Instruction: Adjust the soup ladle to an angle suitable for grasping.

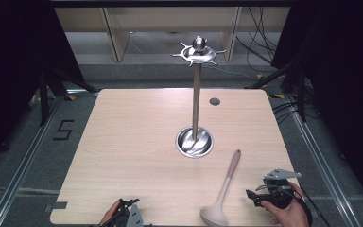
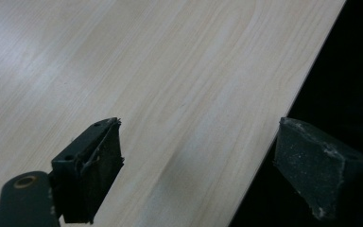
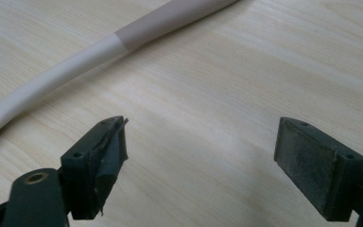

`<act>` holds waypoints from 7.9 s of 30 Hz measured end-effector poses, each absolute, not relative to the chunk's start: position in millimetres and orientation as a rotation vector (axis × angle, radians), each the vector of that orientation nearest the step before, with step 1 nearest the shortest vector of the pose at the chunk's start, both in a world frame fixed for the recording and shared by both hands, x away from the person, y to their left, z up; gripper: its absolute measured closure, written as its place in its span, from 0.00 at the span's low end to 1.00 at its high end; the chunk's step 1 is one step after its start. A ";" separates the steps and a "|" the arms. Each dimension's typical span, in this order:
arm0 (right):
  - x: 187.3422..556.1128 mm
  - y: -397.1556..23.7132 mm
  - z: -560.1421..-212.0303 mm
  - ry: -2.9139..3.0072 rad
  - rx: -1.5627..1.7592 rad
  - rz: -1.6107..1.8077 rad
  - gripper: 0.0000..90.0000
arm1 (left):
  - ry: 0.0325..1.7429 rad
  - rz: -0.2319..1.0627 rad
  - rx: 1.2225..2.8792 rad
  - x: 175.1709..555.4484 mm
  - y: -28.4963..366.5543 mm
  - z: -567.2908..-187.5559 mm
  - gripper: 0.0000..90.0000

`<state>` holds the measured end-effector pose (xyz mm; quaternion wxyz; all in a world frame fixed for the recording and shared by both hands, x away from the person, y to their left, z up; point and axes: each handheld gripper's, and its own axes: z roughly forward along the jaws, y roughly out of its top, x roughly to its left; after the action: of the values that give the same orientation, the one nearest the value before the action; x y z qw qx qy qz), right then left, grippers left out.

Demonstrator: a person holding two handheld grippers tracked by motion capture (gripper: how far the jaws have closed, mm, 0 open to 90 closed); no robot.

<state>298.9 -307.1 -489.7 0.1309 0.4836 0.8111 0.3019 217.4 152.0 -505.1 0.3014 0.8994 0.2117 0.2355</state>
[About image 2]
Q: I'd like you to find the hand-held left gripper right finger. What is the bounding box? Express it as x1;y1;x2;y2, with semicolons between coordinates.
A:
272;116;363;221

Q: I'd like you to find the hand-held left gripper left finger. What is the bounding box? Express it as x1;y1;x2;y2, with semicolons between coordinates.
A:
50;116;126;225

